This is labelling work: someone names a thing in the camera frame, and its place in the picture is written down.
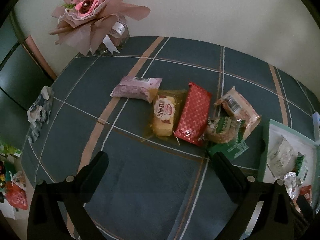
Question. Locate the white power adapter block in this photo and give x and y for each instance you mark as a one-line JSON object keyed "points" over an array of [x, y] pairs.
{"points": [[316, 127]]}

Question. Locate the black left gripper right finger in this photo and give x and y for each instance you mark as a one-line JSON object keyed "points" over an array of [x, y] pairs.
{"points": [[278, 218]]}

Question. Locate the pink paper flower bouquet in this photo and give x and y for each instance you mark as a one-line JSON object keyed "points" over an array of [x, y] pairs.
{"points": [[95, 25]]}

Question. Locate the red good luck snack packet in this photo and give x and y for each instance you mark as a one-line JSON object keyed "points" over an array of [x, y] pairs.
{"points": [[306, 191]]}

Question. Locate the green rimmed white tray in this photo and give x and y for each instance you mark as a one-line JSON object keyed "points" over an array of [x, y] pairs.
{"points": [[309, 171]]}

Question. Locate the white small snack packet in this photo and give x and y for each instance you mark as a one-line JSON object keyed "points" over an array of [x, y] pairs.
{"points": [[282, 158]]}

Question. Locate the blue plaid tablecloth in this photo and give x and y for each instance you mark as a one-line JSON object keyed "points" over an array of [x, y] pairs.
{"points": [[155, 189]]}

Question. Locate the grey patterned tissue pack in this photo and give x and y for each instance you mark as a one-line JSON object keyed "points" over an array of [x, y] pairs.
{"points": [[39, 112]]}

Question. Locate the tan brown snack packet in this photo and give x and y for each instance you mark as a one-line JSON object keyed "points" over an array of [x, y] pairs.
{"points": [[237, 106]]}

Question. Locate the green biscuit packet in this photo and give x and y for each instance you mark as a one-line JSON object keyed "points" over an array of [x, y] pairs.
{"points": [[225, 134]]}

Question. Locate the yellow cake clear packet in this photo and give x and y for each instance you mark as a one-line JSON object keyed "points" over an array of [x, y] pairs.
{"points": [[164, 115]]}

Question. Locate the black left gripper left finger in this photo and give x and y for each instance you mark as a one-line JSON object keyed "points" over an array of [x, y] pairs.
{"points": [[45, 220]]}

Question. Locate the purple snack packet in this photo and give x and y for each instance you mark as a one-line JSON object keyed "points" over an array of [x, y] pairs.
{"points": [[137, 88]]}

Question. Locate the red plastic bag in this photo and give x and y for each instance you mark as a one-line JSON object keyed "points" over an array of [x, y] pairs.
{"points": [[16, 196]]}

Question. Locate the red dotted snack packet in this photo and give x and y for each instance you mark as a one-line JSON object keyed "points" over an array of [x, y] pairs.
{"points": [[194, 116]]}

